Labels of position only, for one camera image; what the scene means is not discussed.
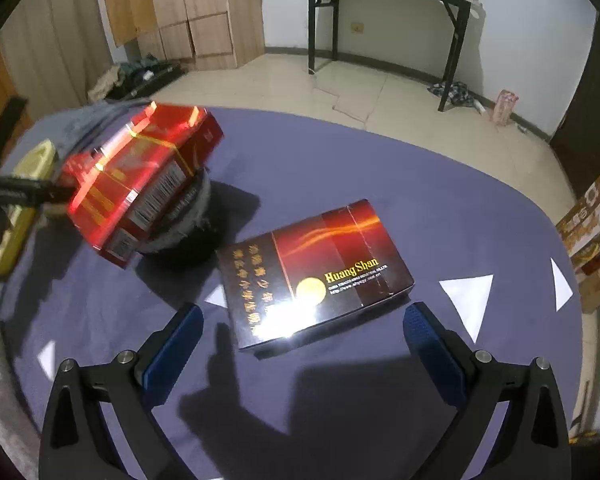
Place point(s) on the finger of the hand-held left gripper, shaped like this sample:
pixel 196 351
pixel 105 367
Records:
pixel 20 191

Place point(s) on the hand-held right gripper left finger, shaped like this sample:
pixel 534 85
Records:
pixel 180 340

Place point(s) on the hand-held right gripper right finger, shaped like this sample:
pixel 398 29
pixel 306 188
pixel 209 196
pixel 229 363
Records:
pixel 430 350

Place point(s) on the pale yellow plastic basin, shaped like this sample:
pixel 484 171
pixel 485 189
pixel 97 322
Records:
pixel 15 240

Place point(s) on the black foam block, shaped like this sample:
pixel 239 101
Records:
pixel 190 230

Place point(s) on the red carton box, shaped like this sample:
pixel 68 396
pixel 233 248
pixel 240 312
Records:
pixel 145 160

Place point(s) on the dark glossy carton box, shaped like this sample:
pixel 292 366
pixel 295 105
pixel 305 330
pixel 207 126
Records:
pixel 305 270

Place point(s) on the grey blanket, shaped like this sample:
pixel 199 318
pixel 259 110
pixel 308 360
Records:
pixel 87 120

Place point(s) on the beige curtain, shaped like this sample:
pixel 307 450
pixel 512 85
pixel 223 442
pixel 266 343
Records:
pixel 55 50

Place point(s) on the pile of clothes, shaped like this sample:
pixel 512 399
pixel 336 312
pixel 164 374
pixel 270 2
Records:
pixel 140 72

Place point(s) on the plain cardboard box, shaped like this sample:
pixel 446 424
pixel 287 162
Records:
pixel 595 287

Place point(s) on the light blue fleece cloth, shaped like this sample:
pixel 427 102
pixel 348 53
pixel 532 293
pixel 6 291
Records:
pixel 0 410

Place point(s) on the printed cardboard box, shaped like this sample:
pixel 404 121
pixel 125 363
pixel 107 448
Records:
pixel 587 225

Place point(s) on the pink plastic bag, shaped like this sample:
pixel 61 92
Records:
pixel 505 107

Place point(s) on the wooden cabinet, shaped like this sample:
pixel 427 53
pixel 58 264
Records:
pixel 200 10

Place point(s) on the dark patterned cloth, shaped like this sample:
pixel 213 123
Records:
pixel 460 92

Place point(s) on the dark wooden door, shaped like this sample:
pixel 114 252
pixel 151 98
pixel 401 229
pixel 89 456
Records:
pixel 590 110

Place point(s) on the black folding table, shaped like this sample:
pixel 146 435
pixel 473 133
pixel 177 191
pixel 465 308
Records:
pixel 312 20

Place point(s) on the wall socket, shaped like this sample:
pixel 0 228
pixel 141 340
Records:
pixel 357 27

